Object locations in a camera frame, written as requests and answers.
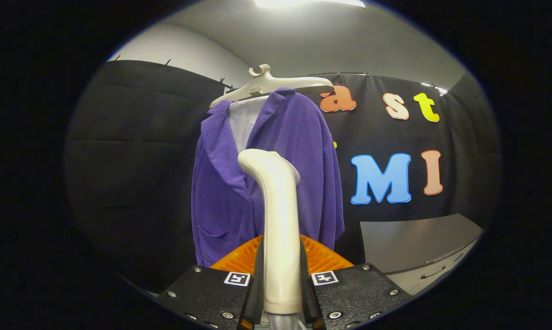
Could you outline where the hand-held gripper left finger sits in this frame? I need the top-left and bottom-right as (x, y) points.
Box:
(155, 235), (265, 330)

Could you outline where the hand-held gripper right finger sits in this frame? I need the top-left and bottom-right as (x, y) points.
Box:
(299, 235), (414, 330)

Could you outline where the grey garment steamer hose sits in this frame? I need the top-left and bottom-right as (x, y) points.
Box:
(267, 313), (299, 330)

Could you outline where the white garment steamer handle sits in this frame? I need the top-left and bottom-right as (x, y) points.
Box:
(237, 149), (303, 315)

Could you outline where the purple ribbed jacket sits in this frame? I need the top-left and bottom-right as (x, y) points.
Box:
(191, 88), (345, 268)

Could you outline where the white plastic clothes hanger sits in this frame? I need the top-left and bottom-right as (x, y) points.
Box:
(210, 64), (335, 109)

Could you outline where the grey cabinet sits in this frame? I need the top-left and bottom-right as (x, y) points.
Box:
(359, 214), (484, 295)

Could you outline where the white inner cloth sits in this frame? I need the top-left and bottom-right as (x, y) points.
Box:
(227, 95), (270, 154)

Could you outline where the large ceiling light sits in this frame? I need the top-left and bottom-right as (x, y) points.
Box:
(253, 0), (366, 9)

